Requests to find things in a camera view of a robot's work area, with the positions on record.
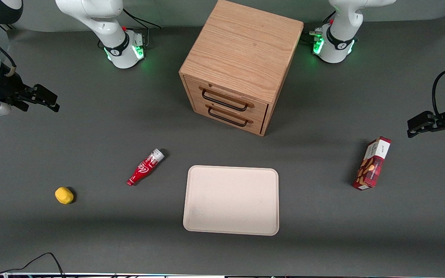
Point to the wooden two-drawer cabinet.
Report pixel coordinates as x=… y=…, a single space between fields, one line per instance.
x=245 y=46

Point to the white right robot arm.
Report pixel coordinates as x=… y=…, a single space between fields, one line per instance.
x=102 y=19

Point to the red cookie box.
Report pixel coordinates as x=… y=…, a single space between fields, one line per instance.
x=372 y=164

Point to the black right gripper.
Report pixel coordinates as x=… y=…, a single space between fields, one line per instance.
x=3 y=88

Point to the beige rectangular tray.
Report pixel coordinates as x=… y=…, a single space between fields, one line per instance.
x=231 y=200

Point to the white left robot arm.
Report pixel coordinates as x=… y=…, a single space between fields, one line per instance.
x=338 y=42

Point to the red cola bottle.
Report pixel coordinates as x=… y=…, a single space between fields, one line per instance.
x=145 y=168

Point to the yellow lemon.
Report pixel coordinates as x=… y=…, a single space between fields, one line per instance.
x=64 y=195

